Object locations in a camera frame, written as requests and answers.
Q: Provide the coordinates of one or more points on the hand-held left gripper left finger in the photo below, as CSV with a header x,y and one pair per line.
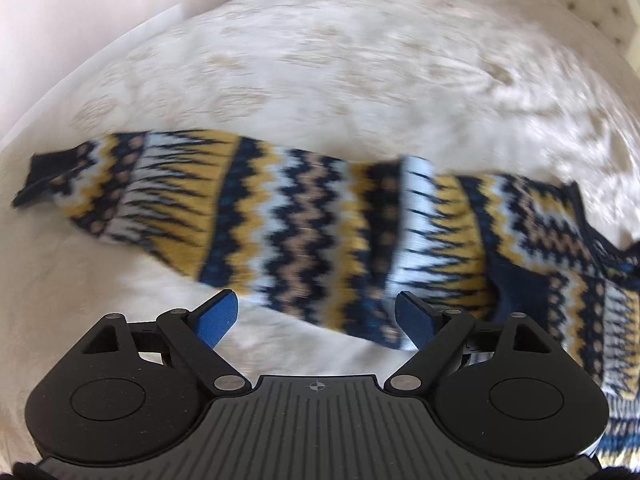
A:
x,y
216,317

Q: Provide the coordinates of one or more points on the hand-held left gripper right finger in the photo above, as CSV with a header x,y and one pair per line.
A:
x,y
416,321

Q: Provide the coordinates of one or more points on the navy yellow patterned knit sweater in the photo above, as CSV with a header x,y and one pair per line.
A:
x,y
310,220

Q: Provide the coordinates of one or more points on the white embroidered bedspread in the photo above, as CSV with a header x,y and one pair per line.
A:
x,y
350,75

